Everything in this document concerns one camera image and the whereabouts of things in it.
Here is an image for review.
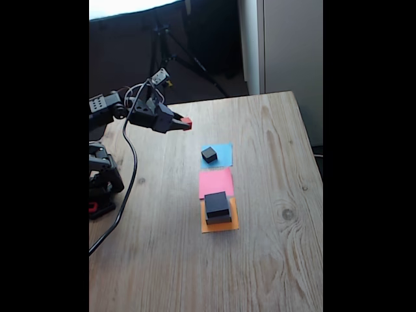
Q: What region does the small black cube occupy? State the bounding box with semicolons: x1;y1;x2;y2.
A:
201;146;218;164

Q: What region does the blue paper sheet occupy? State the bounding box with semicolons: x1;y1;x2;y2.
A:
200;142;234;169

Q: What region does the black tripod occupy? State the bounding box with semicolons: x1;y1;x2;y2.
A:
148;19;231;98

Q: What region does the pink paper sheet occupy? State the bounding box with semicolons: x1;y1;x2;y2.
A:
198;167;235;200

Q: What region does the medium black block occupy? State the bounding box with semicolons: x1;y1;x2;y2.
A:
203;191;231;219

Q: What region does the large flat black block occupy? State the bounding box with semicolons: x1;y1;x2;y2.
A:
205;197;237;226

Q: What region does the orange paper sheet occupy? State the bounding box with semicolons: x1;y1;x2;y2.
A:
200;197;240;234

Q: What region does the bright white panel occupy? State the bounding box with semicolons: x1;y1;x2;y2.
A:
89;0;183;20

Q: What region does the white cabinet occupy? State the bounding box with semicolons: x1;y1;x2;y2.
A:
237;0;324;147

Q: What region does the bare circuit board camera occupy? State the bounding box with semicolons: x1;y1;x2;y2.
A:
149;67;171;87

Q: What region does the black camera cable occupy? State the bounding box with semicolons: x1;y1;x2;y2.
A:
89;79;153;257

